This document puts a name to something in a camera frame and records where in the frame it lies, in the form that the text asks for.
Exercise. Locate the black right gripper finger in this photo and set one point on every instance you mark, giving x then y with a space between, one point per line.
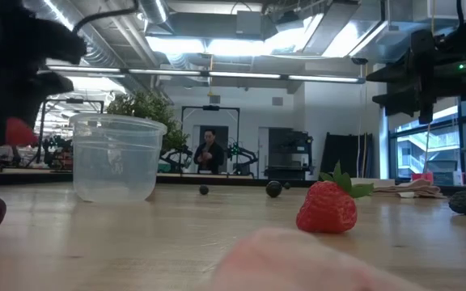
395 101
391 74

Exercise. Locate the clear plastic tupperware container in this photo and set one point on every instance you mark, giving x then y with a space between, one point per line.
115 161

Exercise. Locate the small dark blueberry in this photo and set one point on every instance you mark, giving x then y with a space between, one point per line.
204 190
286 185

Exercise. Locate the large dark blueberry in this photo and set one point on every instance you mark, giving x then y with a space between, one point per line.
274 189

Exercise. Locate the background black robot arm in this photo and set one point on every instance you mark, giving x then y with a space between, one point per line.
178 155
243 155

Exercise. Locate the black standing panel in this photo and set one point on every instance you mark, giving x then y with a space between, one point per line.
344 155

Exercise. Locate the red box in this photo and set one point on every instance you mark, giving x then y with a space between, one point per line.
422 177

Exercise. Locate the folded beige cloth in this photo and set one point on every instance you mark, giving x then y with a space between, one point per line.
415 189

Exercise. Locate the blue and white box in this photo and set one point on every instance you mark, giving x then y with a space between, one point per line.
447 178

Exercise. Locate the black equipment cart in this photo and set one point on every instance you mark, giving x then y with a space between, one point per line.
289 149

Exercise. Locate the red strawberry with green leaves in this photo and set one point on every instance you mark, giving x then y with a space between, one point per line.
326 208

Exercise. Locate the large green indoor tree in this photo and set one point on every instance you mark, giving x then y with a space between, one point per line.
148 107

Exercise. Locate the person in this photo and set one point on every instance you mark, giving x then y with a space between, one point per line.
210 155

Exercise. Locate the blurry pink fruit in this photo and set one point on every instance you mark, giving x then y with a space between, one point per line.
289 262

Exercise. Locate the black security camera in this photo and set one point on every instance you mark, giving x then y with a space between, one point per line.
359 61

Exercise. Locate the black rig frame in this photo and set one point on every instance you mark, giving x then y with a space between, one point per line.
74 101
210 108

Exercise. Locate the silver ribbed duct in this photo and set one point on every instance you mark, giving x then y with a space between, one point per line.
95 52

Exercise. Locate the silver round duct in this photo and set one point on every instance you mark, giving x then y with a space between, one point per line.
154 10

